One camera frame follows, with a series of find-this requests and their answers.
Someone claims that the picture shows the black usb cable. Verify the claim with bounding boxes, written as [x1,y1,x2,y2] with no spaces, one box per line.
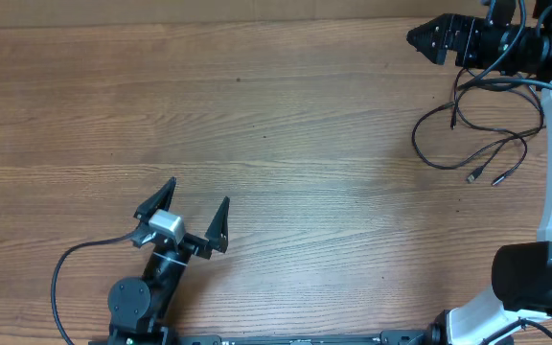
[465,125,545,185]
[448,66,546,138]
[410,101,529,187]

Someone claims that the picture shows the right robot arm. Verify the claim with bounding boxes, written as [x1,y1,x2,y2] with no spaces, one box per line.
[397,1,552,344]

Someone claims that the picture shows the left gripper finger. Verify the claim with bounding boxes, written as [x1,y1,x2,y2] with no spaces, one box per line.
[133,177,176,221]
[205,196,230,253]

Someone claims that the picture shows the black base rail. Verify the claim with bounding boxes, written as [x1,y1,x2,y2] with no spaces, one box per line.
[177,330,425,345]

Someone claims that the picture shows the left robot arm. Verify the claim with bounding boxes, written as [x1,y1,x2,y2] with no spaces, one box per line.
[102,178,230,345]

